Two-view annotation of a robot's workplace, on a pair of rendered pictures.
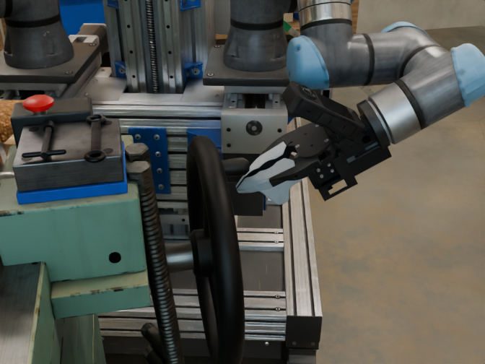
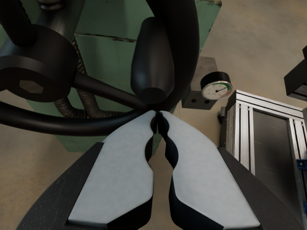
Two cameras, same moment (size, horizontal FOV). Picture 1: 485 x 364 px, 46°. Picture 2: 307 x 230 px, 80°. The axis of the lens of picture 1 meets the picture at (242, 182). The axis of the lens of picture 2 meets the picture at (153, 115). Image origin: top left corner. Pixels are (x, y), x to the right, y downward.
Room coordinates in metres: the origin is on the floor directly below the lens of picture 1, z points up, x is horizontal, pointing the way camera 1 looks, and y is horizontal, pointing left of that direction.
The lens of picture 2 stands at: (0.67, -0.07, 0.95)
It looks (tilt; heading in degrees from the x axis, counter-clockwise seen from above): 59 degrees down; 89
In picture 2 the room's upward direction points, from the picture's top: 15 degrees clockwise
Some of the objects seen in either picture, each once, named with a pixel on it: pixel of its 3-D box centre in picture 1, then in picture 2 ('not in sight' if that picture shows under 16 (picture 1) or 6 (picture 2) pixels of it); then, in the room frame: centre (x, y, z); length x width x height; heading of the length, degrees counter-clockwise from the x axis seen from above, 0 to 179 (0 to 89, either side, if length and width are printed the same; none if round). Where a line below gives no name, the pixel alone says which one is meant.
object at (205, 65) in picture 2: not in sight; (199, 83); (0.78, 0.29, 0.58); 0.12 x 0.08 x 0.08; 102
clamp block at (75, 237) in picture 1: (75, 205); not in sight; (0.51, 0.18, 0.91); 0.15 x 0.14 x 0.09; 12
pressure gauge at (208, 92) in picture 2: not in sight; (213, 87); (0.79, 0.22, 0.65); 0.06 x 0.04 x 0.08; 12
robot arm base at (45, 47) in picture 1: (36, 36); not in sight; (1.27, 0.46, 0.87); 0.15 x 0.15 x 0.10
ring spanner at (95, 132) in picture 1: (95, 136); not in sight; (0.49, 0.14, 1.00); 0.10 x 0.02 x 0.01; 12
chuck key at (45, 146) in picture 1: (46, 139); not in sight; (0.49, 0.19, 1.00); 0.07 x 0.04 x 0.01; 12
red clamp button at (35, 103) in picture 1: (38, 102); not in sight; (0.54, 0.21, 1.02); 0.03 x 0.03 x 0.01
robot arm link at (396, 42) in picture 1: (400, 57); not in sight; (0.81, -0.23, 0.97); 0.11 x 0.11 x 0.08; 11
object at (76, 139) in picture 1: (67, 141); not in sight; (0.51, 0.18, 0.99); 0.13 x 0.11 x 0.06; 12
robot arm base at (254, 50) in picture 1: (256, 38); not in sight; (1.25, -0.03, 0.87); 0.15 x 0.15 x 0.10
